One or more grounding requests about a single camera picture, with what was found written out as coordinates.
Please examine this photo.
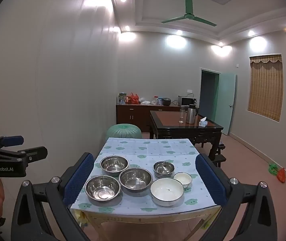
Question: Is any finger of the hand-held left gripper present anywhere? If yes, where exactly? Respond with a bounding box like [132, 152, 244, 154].
[0, 135, 24, 148]
[0, 146, 48, 161]

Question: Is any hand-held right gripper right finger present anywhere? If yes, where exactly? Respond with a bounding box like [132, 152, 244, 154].
[195, 154, 277, 241]

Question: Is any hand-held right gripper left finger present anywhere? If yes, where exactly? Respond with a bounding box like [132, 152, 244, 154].
[11, 153, 94, 241]

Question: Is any large steel bowl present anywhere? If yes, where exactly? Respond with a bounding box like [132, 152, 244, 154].
[119, 167, 153, 193]
[100, 156, 129, 177]
[84, 175, 121, 200]

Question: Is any small white enamel bowl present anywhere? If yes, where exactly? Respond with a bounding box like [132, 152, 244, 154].
[173, 172, 193, 188]

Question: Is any large white enamel bowl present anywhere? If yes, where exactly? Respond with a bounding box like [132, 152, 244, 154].
[150, 178, 185, 207]

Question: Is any small steel bowl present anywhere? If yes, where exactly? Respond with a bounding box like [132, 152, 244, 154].
[153, 161, 175, 179]

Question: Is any dark wooden bench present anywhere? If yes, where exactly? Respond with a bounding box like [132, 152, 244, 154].
[209, 142, 227, 168]

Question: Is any dark carved wooden table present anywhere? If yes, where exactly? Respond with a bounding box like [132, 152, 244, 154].
[149, 110, 224, 161]

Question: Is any green plastic stool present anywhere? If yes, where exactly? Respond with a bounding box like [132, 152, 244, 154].
[105, 124, 142, 141]

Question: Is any steel thermos jug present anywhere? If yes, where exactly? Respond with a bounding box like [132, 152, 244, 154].
[186, 105, 200, 124]

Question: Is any green cloud print tablecloth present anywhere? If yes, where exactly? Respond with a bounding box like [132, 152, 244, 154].
[70, 137, 222, 216]

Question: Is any teal door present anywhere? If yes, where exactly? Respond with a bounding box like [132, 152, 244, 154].
[214, 72, 236, 136]

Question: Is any brown wooden sideboard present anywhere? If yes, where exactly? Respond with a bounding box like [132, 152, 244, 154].
[116, 103, 183, 133]

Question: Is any silver microwave oven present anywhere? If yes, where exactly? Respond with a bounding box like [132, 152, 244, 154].
[178, 95, 197, 106]

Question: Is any bamboo window blind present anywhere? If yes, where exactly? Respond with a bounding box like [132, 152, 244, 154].
[247, 54, 284, 123]

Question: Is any green ceiling fan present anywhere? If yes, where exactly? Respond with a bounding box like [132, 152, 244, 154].
[160, 0, 218, 27]

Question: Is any green door frame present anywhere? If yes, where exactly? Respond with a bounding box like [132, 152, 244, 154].
[199, 68, 221, 128]

